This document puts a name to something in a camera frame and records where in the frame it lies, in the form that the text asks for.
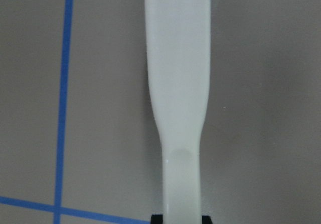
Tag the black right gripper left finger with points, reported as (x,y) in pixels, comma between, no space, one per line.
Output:
(156,219)

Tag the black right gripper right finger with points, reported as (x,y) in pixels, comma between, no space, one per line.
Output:
(206,219)

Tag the beige hand brush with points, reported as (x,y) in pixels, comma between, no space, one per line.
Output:
(178,38)

